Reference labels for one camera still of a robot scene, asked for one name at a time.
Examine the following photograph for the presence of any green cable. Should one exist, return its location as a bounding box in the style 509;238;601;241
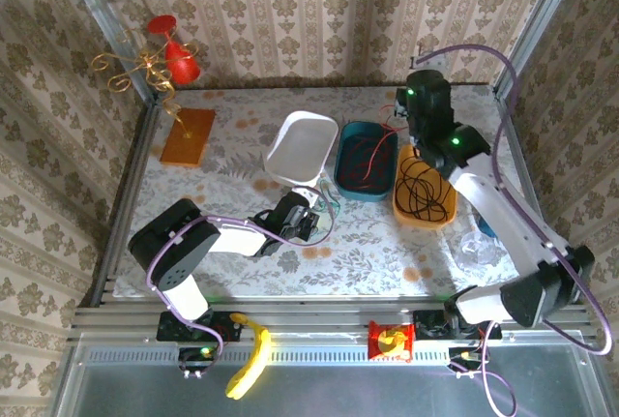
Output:
316;177;343;223

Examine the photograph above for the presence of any red cable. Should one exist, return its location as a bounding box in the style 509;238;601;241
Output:
338;104;402;191

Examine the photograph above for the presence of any black cable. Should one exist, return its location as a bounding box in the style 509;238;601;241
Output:
396;153;449;223

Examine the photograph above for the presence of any teal plastic tray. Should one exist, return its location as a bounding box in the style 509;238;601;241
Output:
334;120;400;203

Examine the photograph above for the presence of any floral table cover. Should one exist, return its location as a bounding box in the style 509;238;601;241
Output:
113;85;557;300

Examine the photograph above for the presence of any white plastic tray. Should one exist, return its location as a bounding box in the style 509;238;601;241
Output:
264;110;339;191

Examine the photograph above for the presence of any orange plastic tray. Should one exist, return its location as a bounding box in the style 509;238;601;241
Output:
392;143;459;231

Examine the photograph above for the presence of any orange rectangular board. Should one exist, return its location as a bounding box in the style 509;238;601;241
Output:
159;106;218;168

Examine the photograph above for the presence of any red snack packet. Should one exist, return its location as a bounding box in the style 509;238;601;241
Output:
367;319;417;364

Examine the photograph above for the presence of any yellow banana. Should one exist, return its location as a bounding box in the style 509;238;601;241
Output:
224;312;272;402

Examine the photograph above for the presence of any clear glass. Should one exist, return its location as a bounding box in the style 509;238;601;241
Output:
457;229;499;269

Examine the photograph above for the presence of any grey metal panel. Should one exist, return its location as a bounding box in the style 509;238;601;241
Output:
50;332;615;417

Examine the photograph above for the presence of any small black circuit box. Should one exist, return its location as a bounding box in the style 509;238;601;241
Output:
448;346;490;379
177;346;219;380

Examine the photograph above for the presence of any red plastic goblet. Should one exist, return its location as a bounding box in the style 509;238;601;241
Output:
146;15;201;85

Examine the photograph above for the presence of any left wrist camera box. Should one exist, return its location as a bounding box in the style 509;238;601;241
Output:
291;186;323;209

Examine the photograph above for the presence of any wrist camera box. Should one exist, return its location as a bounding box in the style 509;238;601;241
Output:
291;186;323;209
410;55;450;75

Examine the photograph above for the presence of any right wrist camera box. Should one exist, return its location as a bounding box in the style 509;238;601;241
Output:
410;55;450;75

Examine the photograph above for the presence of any aluminium table frame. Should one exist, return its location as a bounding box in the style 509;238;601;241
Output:
67;82;599;341

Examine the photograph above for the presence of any aluminium frame post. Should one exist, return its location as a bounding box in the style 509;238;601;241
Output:
55;0;163;106
492;0;589;99

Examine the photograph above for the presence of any gold wire ornament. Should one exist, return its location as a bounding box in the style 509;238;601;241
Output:
91;29;199;140

